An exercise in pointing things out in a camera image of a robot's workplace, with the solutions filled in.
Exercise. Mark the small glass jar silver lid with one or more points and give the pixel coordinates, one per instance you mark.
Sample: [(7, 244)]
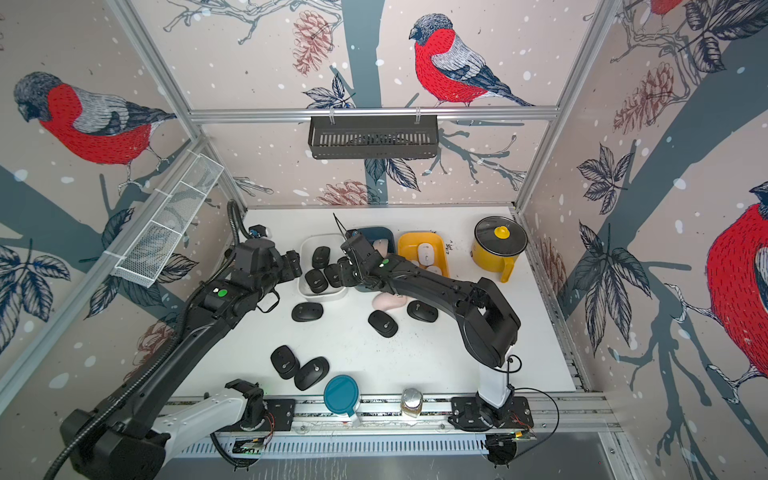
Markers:
[(411, 403)]

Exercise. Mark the yellow storage box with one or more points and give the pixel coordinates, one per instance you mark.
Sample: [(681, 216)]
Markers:
[(407, 248)]

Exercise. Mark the black hanging wire basket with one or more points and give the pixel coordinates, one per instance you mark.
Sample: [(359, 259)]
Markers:
[(373, 137)]

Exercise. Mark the white wire mesh shelf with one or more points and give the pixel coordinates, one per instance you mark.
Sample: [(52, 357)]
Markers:
[(180, 199)]

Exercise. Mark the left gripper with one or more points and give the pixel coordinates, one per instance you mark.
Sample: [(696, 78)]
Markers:
[(290, 263)]

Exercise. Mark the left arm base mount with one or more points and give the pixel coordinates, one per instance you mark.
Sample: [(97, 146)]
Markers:
[(261, 413)]

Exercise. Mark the teal storage box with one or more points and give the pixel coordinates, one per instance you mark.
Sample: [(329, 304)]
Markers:
[(370, 234)]

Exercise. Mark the pink mouse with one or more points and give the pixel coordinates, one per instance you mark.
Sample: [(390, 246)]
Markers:
[(387, 302), (381, 245)]

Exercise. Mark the white storage box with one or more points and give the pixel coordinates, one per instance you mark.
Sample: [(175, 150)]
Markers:
[(333, 241)]

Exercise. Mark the yellow pot with black lid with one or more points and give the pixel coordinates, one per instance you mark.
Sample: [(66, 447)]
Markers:
[(498, 242)]

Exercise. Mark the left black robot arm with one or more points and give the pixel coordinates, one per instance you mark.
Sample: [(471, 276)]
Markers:
[(117, 439)]

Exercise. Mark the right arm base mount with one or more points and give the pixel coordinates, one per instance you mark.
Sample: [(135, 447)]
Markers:
[(473, 414)]

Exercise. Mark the teal round lid container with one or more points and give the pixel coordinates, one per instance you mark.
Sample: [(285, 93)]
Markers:
[(342, 396)]

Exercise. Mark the pink mouse top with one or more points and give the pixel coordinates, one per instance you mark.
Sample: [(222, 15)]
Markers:
[(387, 302)]

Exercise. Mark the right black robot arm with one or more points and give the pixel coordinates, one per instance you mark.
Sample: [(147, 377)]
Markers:
[(487, 323)]

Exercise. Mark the black mouse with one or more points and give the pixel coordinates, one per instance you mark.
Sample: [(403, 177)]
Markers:
[(421, 311), (383, 323), (307, 312), (316, 281), (321, 257), (311, 373), (284, 362), (333, 275), (348, 273)]

